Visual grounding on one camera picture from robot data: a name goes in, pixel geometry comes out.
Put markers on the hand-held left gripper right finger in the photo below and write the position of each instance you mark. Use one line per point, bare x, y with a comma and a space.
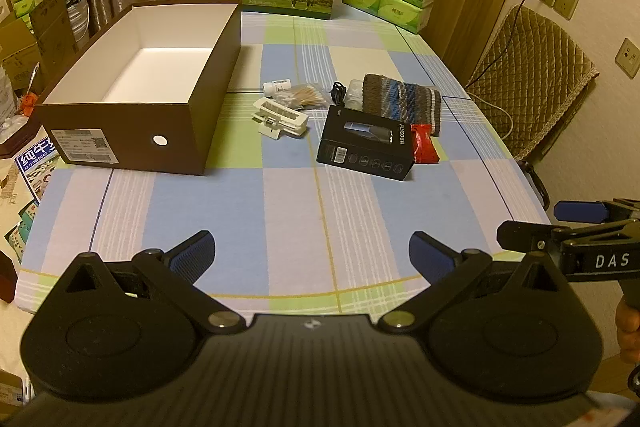
430, 257

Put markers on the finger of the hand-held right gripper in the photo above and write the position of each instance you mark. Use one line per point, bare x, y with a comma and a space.
525, 237
580, 212

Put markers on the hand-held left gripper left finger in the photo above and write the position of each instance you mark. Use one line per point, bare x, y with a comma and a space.
195, 252

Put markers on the red snack packet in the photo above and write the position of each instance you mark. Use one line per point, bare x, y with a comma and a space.
424, 144

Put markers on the brown shoe box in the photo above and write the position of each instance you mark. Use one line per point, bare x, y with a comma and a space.
150, 142

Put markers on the black product box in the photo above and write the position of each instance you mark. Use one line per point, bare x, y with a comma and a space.
360, 147

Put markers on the striped knit pouch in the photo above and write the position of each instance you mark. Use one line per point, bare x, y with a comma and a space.
400, 99

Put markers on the white plastic clip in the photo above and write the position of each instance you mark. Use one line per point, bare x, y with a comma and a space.
280, 114

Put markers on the clear floss pick box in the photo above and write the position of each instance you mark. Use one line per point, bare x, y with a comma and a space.
354, 96

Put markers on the small white bottle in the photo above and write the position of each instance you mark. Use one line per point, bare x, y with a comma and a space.
277, 88

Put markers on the bag of cotton swabs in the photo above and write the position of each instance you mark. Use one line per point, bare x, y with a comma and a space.
310, 97

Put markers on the person's right hand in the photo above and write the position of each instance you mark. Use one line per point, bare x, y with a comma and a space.
629, 332

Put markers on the checked tablecloth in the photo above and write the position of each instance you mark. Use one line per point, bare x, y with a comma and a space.
300, 207

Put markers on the chair with quilted cover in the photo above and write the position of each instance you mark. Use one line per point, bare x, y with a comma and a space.
535, 72

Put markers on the blue printed flyer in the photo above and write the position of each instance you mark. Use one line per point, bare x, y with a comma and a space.
37, 167

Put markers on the dark wooden stand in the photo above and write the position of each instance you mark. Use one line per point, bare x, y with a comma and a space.
17, 139

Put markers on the small orange object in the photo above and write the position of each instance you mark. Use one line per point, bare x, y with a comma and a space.
28, 104

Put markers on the white plastic bag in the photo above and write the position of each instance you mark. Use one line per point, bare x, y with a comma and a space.
7, 107

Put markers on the brown cardboard box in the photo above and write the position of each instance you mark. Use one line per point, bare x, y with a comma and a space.
52, 27

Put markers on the striped shopping bag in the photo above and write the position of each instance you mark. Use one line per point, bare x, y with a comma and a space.
77, 12

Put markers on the light cardboard box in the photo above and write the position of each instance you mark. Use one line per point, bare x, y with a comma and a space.
17, 52

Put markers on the green tissue pack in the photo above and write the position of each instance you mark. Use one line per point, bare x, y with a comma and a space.
24, 8

